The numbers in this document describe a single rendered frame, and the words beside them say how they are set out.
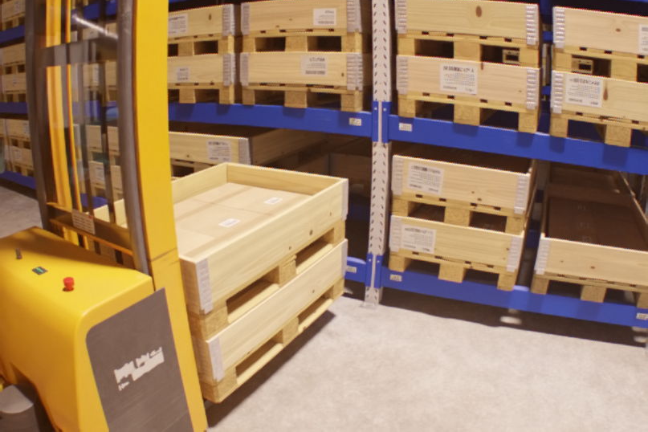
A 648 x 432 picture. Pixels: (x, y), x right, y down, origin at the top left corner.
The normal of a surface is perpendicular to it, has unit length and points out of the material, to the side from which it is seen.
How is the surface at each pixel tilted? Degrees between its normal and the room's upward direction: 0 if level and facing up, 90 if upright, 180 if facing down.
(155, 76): 90
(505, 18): 90
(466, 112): 90
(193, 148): 90
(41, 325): 74
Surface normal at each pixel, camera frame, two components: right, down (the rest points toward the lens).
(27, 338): -0.47, -0.04
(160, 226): 0.87, 0.13
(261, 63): -0.50, 0.23
